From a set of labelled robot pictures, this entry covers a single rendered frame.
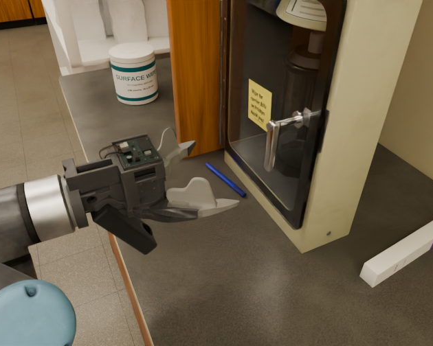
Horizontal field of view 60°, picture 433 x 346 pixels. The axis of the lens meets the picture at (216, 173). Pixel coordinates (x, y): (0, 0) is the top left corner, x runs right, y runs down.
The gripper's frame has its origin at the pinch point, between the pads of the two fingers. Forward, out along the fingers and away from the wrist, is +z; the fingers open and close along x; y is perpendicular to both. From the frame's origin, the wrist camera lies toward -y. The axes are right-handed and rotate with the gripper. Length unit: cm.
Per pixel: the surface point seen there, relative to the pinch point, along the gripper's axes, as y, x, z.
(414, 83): -4, 16, 58
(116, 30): -19, 123, 12
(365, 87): 11.4, -4.4, 20.3
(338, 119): 7.4, -4.5, 16.6
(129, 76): -13, 64, 2
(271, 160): -0.4, -0.2, 9.3
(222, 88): -1.5, 26.4, 13.6
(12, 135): -119, 233, -55
